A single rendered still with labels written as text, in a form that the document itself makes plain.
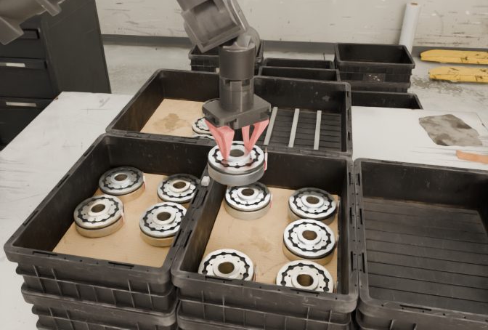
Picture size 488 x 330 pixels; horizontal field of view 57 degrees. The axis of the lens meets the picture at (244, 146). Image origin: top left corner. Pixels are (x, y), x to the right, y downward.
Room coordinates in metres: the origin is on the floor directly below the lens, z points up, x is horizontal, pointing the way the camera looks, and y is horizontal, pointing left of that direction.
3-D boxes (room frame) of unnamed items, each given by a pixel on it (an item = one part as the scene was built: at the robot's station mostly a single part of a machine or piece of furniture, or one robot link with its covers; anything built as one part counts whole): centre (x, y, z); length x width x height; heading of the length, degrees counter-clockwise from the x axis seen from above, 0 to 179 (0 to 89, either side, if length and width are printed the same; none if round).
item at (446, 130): (1.33, -0.71, 0.71); 0.22 x 0.19 x 0.01; 174
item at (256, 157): (0.67, 0.01, 1.03); 0.10 x 0.10 x 0.01
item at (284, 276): (0.53, -0.11, 0.86); 0.10 x 0.10 x 0.01
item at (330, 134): (1.05, -0.13, 0.87); 0.40 x 0.30 x 0.11; 170
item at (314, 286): (0.53, -0.11, 0.86); 0.05 x 0.05 x 0.01
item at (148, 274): (0.71, 0.23, 0.92); 0.40 x 0.30 x 0.02; 170
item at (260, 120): (0.68, 0.00, 1.09); 0.07 x 0.07 x 0.09; 34
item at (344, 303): (0.66, -0.06, 0.92); 0.40 x 0.30 x 0.02; 170
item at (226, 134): (0.67, 0.02, 1.09); 0.07 x 0.07 x 0.09; 34
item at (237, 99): (0.68, 0.01, 1.16); 0.10 x 0.07 x 0.07; 124
